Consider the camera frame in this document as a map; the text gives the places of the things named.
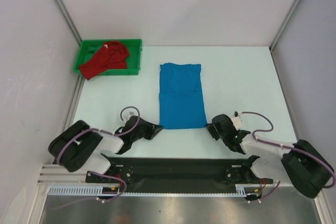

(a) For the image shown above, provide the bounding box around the blue polo shirt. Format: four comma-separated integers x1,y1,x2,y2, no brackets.
159,63,207,130

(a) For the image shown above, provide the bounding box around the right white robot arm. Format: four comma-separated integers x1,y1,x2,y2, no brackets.
206,112,335,198

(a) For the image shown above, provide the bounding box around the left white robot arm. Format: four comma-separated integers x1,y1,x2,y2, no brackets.
48,115,164,182

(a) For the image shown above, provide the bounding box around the red t shirt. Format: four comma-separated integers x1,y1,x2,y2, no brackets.
79,40,130,80

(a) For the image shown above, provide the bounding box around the green plastic bin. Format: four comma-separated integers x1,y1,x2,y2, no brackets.
73,39,142,76

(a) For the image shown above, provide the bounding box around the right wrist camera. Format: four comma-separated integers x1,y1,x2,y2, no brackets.
231,111,242,130

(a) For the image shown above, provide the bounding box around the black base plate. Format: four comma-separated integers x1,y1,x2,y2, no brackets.
86,157,274,194

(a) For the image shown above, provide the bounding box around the right white cable duct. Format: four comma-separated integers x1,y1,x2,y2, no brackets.
235,182,277,201

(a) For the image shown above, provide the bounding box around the white cable duct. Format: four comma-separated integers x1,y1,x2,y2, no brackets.
48,185,121,197
235,182,277,201

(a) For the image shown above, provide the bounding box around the left white cable duct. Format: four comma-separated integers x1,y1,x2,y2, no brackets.
48,185,121,197

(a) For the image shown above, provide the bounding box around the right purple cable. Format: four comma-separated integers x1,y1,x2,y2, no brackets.
240,111,336,204

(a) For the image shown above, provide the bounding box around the front aluminium rail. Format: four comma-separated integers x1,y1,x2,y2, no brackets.
37,164,87,185

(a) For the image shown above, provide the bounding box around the left aluminium frame post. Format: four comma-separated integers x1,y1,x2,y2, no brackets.
53,0,82,46

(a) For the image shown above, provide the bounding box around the aluminium frame post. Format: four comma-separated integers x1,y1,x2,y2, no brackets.
53,0,82,46
269,0,303,54

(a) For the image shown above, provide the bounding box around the right aluminium frame post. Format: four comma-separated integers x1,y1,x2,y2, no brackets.
269,0,303,54

